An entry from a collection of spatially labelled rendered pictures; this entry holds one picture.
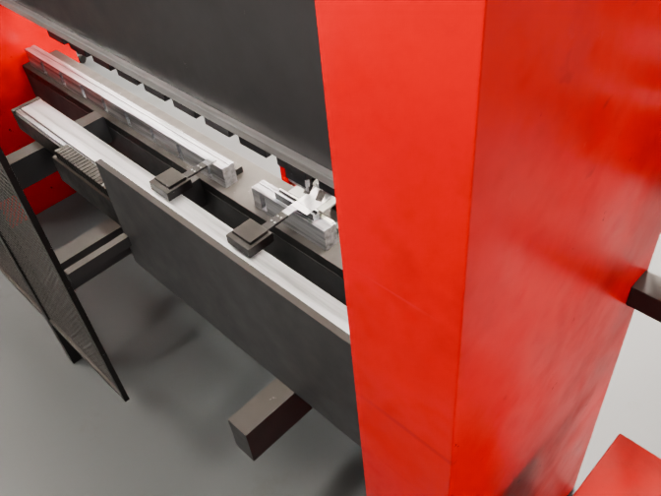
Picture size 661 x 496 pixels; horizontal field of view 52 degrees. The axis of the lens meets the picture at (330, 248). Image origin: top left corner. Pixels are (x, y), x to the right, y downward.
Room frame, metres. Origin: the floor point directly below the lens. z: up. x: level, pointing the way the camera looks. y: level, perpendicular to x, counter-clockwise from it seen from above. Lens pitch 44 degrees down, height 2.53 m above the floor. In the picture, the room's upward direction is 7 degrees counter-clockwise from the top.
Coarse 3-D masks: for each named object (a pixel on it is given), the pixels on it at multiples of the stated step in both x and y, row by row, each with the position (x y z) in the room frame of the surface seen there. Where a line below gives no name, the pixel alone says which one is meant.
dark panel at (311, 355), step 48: (144, 192) 1.58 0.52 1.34; (144, 240) 1.65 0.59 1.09; (192, 240) 1.39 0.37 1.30; (192, 288) 1.47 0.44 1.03; (240, 288) 1.25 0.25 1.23; (240, 336) 1.30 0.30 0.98; (288, 336) 1.11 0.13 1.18; (336, 336) 0.97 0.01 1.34; (288, 384) 1.15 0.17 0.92; (336, 384) 0.99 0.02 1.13
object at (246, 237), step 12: (276, 216) 1.80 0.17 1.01; (288, 216) 1.80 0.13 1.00; (240, 228) 1.72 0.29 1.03; (252, 228) 1.71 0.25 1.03; (264, 228) 1.71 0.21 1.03; (228, 240) 1.70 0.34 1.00; (240, 240) 1.67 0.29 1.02; (252, 240) 1.65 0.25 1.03; (264, 240) 1.67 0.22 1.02; (252, 252) 1.63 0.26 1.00
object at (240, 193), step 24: (72, 96) 3.04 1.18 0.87; (168, 120) 2.71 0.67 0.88; (144, 144) 2.55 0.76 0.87; (216, 144) 2.48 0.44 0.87; (216, 192) 2.16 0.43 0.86; (240, 192) 2.12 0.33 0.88; (264, 216) 1.96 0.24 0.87; (336, 216) 1.91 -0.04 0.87; (288, 240) 1.84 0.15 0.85; (336, 264) 1.66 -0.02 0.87
